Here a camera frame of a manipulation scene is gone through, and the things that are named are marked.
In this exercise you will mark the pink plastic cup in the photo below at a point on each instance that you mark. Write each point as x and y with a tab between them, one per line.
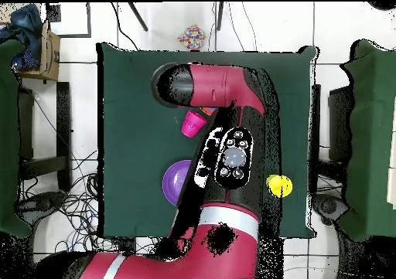
192	123

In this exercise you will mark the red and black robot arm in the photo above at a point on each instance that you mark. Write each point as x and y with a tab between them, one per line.
222	254

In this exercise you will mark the purple plastic bowl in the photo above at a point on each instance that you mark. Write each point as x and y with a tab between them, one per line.
173	183

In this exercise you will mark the dark green tablecloth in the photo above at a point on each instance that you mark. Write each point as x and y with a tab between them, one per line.
139	106

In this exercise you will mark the yellow plastic cup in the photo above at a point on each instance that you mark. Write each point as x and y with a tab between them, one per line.
280	186

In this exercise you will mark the black tripod leg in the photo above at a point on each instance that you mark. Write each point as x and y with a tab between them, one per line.
138	16
219	16

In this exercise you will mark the cardboard box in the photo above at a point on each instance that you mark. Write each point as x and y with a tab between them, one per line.
49	59

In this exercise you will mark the green cloth covered table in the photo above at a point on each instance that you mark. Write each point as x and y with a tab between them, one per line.
9	136
371	136

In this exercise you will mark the blue cloth bundle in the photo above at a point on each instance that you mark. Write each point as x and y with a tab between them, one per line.
26	22

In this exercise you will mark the black stool frame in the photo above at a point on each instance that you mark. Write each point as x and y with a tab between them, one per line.
63	155
338	121

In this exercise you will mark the black pedestal foot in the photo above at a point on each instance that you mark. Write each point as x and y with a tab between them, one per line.
329	206
43	201

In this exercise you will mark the black rectangular frame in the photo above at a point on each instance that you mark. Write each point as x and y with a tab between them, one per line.
89	19

